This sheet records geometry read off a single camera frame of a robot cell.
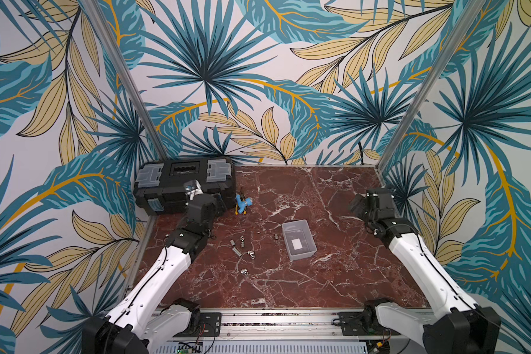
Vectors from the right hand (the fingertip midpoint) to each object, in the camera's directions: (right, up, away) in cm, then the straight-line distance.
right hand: (361, 206), depth 81 cm
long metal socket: (-49, -16, +10) cm, 53 cm away
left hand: (-53, +1, -3) cm, 53 cm away
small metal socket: (-45, -14, +11) cm, 49 cm away
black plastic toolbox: (-78, +7, +7) cm, 79 cm away
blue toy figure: (-47, -1, +20) cm, 51 cm away
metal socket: (-41, -19, +7) cm, 46 cm away
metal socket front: (-43, -25, +2) cm, 50 cm away
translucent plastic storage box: (-21, -15, +12) cm, 29 cm away
